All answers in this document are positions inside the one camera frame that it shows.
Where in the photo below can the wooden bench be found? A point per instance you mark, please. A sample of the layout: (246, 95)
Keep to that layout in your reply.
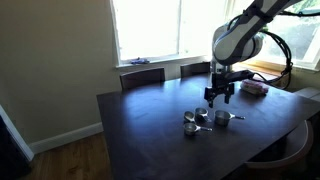
(263, 66)

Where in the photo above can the white baseboard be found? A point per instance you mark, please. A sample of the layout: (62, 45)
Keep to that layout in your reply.
(66, 136)

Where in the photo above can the straight-back dark wooden chair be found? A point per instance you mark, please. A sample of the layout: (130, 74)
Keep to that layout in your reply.
(142, 79)
(195, 69)

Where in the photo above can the curved-back dark wooden chair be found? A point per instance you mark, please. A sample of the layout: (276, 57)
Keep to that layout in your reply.
(283, 160)

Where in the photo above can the white-framed window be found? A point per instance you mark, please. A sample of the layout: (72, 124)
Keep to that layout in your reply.
(150, 30)
(306, 46)

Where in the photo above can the grey side table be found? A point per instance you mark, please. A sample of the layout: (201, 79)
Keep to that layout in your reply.
(308, 93)

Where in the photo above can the small blue object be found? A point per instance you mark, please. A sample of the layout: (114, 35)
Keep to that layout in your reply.
(140, 61)

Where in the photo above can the white door casing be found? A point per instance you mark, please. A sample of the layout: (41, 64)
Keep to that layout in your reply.
(16, 133)

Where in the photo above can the third-cup steel measuring cup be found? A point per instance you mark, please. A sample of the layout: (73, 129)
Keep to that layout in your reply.
(190, 129)

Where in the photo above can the half-cup steel measuring cup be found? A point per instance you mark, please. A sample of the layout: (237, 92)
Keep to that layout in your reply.
(201, 112)

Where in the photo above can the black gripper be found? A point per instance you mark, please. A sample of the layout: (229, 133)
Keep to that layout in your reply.
(221, 82)

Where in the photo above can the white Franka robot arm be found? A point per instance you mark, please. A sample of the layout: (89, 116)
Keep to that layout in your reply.
(233, 43)

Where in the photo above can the largest steel measuring cup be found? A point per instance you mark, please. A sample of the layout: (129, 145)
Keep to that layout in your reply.
(221, 118)

